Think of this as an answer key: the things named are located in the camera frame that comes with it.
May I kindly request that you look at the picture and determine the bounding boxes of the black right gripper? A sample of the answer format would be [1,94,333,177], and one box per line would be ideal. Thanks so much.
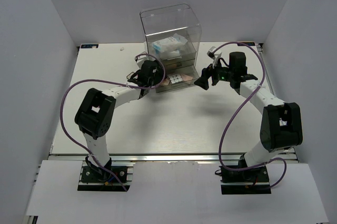
[194,57,234,90]

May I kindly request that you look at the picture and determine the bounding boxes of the nude eyeshadow palette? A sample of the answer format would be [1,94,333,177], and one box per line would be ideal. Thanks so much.
[161,79,171,86]

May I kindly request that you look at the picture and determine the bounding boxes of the white grey pan palette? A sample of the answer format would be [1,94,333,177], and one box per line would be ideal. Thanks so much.
[168,74,183,84]

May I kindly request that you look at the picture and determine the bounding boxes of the cotton pad pack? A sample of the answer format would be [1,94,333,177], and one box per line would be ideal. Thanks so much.
[152,33,188,53]

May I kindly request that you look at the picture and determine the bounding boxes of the clear acrylic drawer organizer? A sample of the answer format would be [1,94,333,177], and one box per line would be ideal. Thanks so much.
[140,3,202,93]

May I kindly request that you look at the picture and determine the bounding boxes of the pink blush palette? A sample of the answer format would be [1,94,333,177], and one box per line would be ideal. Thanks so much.
[181,74,193,82]

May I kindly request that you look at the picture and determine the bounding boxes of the beige foundation bottle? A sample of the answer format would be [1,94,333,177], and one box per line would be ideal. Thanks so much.
[166,62,182,69]

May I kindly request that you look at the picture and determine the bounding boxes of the brown rimmed compact box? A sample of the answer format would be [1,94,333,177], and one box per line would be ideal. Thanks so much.
[126,72,136,83]

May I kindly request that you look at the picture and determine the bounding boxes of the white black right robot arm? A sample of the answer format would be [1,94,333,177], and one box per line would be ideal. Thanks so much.
[194,47,303,181]

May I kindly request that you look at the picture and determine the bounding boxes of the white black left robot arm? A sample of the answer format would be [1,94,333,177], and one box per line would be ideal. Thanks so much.
[75,60,166,181]

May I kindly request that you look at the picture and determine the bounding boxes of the blue label right corner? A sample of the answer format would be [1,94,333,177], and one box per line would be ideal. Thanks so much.
[237,42,256,46]

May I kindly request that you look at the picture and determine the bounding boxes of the blue label corner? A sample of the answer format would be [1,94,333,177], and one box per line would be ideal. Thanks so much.
[80,44,98,49]
[237,42,256,46]

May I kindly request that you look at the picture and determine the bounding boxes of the blue label left corner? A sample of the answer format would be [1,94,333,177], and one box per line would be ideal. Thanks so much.
[80,44,98,49]

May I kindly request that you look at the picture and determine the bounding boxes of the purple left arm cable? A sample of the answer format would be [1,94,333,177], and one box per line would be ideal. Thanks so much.
[61,53,166,192]

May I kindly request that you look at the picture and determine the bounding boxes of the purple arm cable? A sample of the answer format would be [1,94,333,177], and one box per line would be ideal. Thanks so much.
[207,41,288,189]
[61,53,166,192]

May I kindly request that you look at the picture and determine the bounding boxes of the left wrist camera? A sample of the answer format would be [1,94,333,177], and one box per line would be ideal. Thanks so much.
[134,54,148,69]

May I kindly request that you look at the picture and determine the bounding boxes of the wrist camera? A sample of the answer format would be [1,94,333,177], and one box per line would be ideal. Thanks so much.
[207,46,222,68]
[134,54,148,69]

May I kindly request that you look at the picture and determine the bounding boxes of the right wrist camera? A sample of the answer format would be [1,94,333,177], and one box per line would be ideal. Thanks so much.
[207,46,222,68]

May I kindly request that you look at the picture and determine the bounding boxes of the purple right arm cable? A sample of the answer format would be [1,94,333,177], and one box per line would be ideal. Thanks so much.
[207,41,288,189]

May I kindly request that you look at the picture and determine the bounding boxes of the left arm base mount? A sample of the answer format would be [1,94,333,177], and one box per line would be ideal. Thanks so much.
[77,164,133,192]

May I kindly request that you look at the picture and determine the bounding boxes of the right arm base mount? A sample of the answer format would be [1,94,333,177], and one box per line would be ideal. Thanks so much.
[214,167,271,195]

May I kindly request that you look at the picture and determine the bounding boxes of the aluminium table frame rail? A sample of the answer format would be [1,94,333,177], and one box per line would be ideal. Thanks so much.
[47,42,300,165]

